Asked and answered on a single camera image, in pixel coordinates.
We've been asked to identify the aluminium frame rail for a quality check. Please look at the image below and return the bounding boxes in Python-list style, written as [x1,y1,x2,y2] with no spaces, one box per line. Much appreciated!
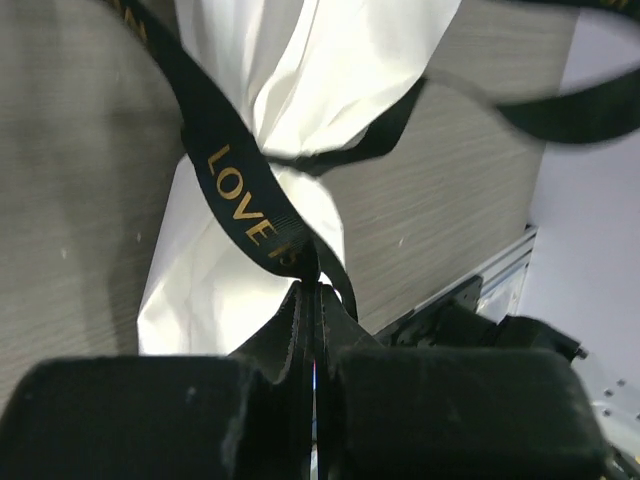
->
[369,223,539,346]

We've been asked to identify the black ribbon gold letters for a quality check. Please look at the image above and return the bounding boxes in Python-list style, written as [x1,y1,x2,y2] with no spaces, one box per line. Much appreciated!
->
[109,1,639,317]

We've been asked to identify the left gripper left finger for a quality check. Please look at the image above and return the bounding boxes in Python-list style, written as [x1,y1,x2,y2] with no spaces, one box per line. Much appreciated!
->
[1,283,314,479]

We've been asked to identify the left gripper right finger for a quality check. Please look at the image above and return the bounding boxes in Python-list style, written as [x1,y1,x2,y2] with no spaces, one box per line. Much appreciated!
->
[314,285,610,479]

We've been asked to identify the white wrapping paper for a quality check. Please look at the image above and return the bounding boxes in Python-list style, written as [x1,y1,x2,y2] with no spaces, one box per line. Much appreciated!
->
[137,1,459,355]

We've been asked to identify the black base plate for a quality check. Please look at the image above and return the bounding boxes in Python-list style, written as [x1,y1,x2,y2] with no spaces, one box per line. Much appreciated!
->
[375,275,588,361]

